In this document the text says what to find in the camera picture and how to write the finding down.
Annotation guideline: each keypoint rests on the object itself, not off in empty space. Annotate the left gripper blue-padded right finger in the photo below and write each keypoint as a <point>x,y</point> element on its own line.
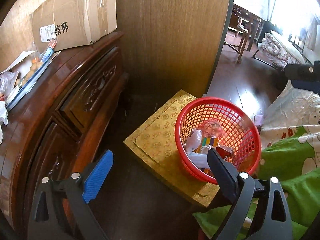
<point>225,174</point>

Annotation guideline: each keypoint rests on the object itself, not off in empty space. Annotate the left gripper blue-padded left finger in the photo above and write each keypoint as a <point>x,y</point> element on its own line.
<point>93,182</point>

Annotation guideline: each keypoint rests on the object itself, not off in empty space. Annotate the white tissue wrapper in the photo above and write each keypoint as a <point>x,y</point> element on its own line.
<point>199,160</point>

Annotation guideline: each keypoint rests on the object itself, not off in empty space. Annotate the orange striped medicine box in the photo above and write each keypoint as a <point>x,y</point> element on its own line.
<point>206,144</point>

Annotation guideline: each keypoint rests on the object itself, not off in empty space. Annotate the clear plastic bag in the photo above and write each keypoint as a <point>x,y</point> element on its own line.
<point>193,141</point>

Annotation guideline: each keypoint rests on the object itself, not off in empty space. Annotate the red clear plastic wrapper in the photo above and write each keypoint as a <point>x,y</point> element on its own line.
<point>212,128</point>

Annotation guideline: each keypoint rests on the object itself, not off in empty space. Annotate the red silver snack bag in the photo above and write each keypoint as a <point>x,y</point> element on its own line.
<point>225,152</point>

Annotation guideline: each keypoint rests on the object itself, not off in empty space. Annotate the white pillow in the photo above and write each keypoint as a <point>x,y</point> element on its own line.
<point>288,47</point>

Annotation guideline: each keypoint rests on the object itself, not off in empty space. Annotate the floral folded quilt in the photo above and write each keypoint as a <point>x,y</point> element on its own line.
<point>275,52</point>

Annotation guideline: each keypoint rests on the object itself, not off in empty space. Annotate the red plastic mesh basket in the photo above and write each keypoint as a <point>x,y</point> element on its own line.
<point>240,134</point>

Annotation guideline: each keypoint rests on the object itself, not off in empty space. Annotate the carved dark wood dresser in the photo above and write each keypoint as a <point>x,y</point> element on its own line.
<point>56,129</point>

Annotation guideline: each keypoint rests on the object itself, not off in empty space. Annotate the gold patterned gift box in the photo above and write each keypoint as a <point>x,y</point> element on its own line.
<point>154,144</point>

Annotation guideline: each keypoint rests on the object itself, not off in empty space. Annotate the wooden chair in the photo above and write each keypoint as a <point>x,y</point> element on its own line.
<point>253,22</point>

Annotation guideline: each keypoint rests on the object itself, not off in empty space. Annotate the tray of eggs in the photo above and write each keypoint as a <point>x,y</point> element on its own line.
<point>29,73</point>

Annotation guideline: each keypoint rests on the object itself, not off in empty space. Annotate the tall wooden wardrobe panel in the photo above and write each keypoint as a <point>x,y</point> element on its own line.
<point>171,45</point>

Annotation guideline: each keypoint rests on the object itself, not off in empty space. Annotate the cardboard box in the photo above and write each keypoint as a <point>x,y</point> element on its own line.
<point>72,23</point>

